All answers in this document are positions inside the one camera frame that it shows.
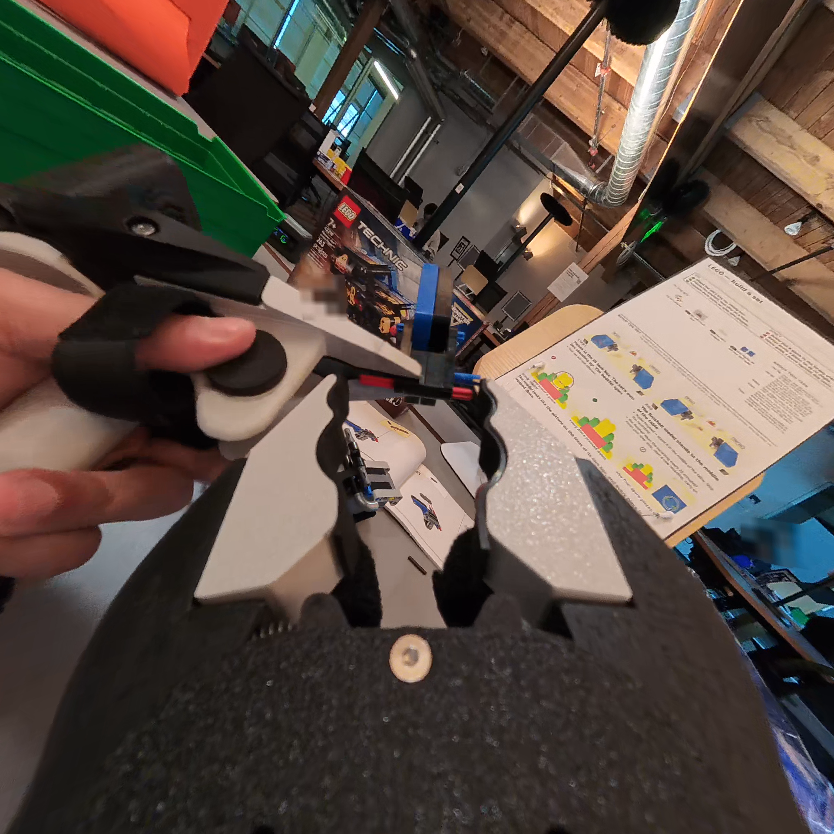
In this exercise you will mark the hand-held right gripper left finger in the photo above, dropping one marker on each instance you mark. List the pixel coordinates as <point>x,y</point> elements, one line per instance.
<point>280,502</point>

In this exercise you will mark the open instruction booklet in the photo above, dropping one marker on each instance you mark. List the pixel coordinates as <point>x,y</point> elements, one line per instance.
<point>420,456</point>

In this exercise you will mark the lego set box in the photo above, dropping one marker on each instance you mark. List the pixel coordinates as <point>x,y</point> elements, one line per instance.
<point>374,251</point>

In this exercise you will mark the silver ventilation duct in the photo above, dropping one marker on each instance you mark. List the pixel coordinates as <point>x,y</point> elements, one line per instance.
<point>645,98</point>

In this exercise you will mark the black boom pole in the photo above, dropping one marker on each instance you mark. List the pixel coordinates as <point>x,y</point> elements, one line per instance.
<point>521,104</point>

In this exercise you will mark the green plastic bin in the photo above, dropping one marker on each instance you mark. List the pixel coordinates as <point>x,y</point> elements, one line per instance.
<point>98,143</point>

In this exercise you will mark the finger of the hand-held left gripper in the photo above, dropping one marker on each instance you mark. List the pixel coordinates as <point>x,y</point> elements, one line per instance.
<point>326,329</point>

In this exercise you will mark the person's left hand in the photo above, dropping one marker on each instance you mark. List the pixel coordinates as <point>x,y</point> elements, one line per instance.
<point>39,508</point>

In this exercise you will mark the printed instruction sheet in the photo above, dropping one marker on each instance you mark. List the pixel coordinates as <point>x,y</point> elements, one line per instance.
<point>684,365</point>

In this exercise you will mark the small black lego pin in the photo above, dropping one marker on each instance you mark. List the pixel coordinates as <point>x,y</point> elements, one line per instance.
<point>417,564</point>

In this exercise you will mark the black grey lego truck chassis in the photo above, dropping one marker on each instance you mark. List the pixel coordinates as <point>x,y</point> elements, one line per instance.
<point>374,479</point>

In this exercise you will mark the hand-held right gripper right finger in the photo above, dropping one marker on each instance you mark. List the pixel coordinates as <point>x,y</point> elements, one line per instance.
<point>547,508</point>

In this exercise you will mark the wooden board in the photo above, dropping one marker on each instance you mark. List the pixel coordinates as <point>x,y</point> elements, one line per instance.
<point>541,332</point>

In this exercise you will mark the small black blue lego assembly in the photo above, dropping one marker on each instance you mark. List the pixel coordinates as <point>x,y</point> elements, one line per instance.
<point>430,313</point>

